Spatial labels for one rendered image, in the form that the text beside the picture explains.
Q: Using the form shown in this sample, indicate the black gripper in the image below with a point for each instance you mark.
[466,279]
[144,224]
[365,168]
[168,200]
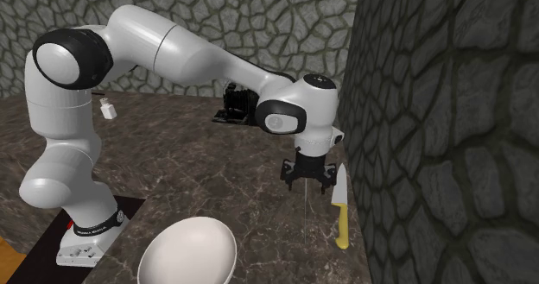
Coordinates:
[309,165]

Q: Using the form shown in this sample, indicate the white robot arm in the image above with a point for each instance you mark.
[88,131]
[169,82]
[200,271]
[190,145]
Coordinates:
[139,43]

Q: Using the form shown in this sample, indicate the white bowl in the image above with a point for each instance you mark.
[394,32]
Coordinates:
[189,253]

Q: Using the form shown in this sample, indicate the small white plug adapter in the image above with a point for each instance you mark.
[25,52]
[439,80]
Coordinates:
[108,109]

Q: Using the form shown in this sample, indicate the dark robot stand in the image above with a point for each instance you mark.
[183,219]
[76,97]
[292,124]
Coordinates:
[42,258]

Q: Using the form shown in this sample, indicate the black folding camera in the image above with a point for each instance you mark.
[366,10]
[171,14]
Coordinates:
[235,104]

